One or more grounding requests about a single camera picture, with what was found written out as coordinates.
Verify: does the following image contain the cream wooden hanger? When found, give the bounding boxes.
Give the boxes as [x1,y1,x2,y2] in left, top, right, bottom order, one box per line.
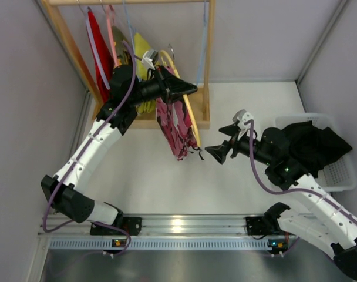
[159,44,201,148]

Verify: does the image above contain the pink black patterned trousers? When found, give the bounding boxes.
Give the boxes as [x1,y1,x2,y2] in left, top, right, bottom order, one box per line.
[155,66,206,162]

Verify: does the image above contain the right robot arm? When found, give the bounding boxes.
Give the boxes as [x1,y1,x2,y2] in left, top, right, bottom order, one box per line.
[205,120,357,281]

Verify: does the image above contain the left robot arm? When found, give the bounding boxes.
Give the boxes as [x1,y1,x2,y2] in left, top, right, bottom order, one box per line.
[41,65,198,228]

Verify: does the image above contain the lime green trousers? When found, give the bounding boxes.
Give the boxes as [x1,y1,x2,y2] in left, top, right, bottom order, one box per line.
[133,32,156,115]

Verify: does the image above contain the camouflage yellow green trousers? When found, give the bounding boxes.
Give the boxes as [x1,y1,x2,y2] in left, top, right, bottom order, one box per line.
[112,26,132,66]

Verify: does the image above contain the red trousers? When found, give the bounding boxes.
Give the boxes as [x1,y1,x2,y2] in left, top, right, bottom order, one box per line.
[85,9,114,103]

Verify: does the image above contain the pink hanger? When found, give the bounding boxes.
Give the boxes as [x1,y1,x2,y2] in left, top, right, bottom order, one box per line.
[105,4,119,68]

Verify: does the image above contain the white lavender hanger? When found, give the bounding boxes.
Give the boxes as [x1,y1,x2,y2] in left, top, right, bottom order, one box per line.
[84,7,110,90]

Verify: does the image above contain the wooden clothes rack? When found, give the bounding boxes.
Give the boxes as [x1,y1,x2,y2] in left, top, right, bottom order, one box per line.
[38,1,216,130]

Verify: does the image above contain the white plastic basket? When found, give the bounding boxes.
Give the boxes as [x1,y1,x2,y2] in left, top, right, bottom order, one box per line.
[272,113,357,192]

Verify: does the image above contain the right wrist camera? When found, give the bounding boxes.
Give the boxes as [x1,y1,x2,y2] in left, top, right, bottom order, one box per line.
[232,109,254,132]

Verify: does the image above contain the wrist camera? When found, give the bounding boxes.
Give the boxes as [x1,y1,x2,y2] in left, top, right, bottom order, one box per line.
[232,109,254,132]
[141,49,159,71]

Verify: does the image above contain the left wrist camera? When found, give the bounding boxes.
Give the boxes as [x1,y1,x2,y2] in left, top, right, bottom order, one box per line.
[141,49,159,71]

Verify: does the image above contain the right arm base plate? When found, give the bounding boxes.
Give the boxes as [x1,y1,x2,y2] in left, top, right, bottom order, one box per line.
[245,216,271,239]

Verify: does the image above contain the aluminium mounting rail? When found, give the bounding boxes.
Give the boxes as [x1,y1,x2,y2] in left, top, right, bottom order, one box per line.
[37,212,320,237]

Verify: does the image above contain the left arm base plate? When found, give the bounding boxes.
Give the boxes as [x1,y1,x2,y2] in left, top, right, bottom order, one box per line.
[90,216,142,236]

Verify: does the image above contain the slotted cable duct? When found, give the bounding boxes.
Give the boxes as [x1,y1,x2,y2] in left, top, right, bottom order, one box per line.
[49,238,286,251]

